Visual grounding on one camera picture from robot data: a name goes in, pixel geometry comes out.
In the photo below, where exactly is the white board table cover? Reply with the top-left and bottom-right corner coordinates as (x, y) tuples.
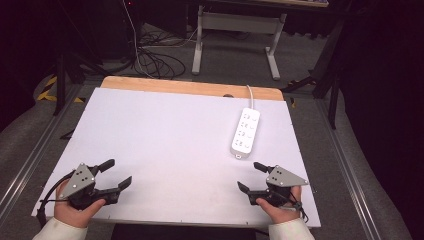
(31, 87), (322, 230)

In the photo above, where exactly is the person's right hand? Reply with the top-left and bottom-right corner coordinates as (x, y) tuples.
(255, 185), (303, 225)

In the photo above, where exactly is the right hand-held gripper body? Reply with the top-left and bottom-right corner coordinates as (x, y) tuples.
(265, 165), (310, 207)

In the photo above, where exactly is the black floor cable bundle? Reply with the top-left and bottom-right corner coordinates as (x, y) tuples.
(131, 28), (188, 80)

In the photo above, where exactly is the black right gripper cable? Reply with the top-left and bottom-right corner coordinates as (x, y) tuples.
(280, 191), (310, 224)

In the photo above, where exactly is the person's left hand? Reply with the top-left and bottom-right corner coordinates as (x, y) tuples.
(53, 181), (107, 229)

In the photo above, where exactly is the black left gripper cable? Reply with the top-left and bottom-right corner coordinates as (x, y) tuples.
(35, 169), (76, 229)

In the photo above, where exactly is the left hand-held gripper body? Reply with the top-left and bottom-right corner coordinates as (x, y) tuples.
(59, 162), (102, 211)

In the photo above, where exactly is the aluminium floor rail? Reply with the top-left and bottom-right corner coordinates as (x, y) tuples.
(0, 83), (84, 215)
(314, 98), (384, 240)

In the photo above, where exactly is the black metal stand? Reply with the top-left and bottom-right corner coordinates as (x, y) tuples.
(53, 51), (111, 117)
(281, 19), (346, 130)

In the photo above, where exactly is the white power strip cable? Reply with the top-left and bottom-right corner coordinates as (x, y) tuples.
(245, 84), (255, 110)

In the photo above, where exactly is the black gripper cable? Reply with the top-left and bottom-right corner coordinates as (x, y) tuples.
(35, 169), (76, 229)
(280, 191), (310, 224)

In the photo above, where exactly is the thin white floor cable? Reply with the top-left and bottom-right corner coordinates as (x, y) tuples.
(121, 0), (158, 80)

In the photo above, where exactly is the white power strip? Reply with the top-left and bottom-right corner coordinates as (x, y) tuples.
(229, 107), (262, 160)

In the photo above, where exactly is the white metal frame desk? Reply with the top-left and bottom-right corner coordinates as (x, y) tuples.
(191, 0), (330, 81)

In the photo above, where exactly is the yellow black floor tape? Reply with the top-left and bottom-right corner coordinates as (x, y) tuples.
(36, 75), (86, 104)

